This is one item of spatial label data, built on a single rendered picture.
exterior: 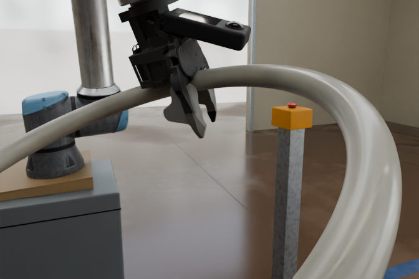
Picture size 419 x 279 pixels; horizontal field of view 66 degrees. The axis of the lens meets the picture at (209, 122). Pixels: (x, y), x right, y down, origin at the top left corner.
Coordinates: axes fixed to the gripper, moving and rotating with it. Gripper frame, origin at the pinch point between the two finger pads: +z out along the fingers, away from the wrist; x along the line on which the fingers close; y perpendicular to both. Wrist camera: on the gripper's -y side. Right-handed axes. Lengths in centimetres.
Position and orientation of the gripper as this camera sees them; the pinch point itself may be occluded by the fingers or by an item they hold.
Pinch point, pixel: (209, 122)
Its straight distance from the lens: 52.2
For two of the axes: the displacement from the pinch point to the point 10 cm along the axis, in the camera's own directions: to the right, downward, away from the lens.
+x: -3.5, 4.9, -8.0
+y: -8.9, 1.1, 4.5
